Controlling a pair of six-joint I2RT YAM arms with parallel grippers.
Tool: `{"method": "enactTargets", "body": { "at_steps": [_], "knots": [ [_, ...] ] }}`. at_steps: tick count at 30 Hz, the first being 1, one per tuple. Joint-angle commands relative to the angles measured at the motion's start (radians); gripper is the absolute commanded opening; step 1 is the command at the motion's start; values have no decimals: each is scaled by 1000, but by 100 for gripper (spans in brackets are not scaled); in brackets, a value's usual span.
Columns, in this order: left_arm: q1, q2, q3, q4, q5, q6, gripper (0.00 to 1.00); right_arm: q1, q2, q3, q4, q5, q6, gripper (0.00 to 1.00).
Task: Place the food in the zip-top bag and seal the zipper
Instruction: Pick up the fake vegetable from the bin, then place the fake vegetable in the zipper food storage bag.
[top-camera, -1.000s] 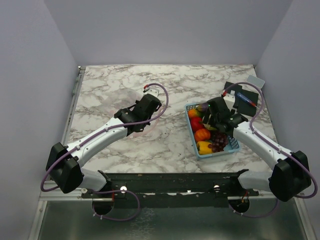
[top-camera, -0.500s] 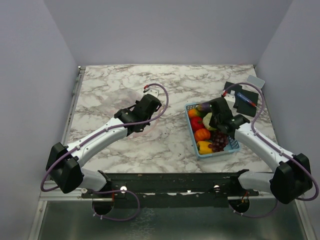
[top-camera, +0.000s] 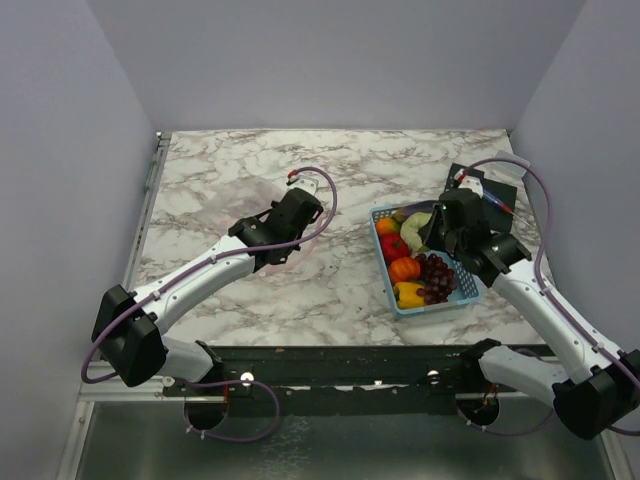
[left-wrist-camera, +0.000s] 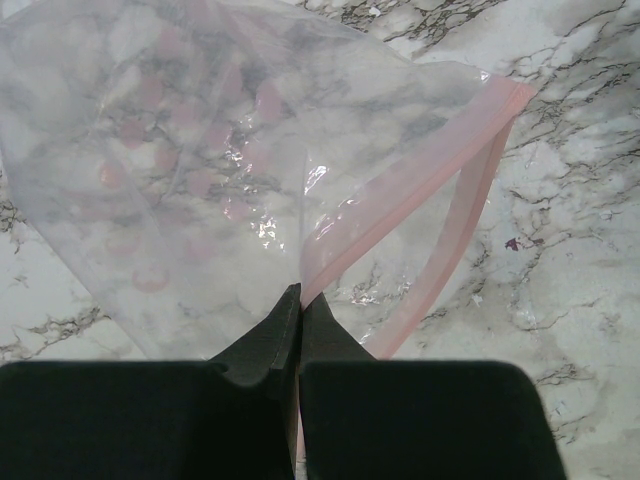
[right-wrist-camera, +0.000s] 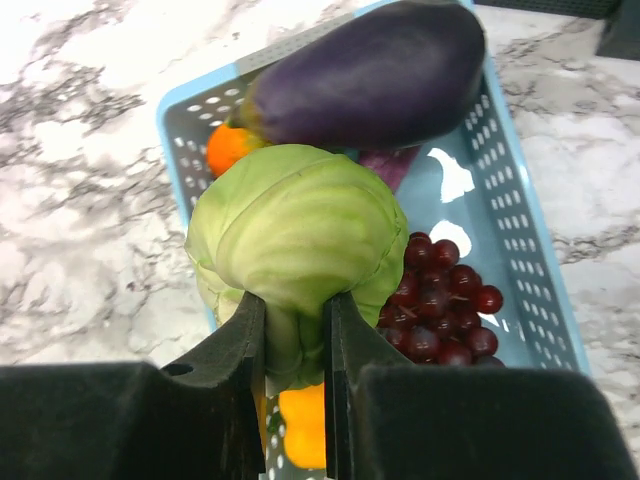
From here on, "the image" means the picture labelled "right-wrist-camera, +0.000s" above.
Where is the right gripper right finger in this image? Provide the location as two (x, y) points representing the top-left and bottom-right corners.
(323, 294), (625, 480)

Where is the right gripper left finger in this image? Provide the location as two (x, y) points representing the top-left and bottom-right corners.
(1, 294), (265, 479)

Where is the green cabbage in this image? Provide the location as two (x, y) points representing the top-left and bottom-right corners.
(185, 144), (409, 394)

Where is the purple eggplant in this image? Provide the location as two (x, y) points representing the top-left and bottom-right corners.
(229, 1), (486, 150)

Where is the yellow bell pepper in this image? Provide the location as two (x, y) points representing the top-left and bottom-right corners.
(264, 384), (326, 479)

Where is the red grape bunch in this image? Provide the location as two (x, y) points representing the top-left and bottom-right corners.
(376, 231), (504, 367)

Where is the light blue plastic basket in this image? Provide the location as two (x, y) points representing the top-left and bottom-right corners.
(157, 0), (592, 480)

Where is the orange fruit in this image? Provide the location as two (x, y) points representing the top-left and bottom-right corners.
(205, 124), (269, 177)

